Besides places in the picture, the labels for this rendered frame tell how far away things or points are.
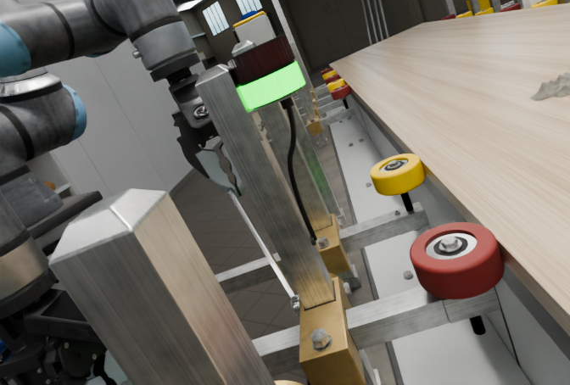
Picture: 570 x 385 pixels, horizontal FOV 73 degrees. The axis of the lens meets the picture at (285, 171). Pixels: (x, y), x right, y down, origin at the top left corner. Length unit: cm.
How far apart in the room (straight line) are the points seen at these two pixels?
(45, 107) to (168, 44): 41
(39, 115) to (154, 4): 42
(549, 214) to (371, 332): 21
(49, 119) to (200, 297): 76
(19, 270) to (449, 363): 58
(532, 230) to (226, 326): 31
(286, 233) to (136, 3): 34
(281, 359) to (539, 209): 30
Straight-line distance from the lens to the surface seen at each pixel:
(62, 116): 91
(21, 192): 85
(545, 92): 75
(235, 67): 36
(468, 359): 70
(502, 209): 46
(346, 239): 66
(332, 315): 44
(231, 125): 38
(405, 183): 61
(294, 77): 36
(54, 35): 59
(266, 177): 39
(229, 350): 18
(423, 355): 72
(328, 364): 41
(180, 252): 16
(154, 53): 55
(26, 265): 48
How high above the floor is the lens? 114
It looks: 16 degrees down
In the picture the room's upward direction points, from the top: 25 degrees counter-clockwise
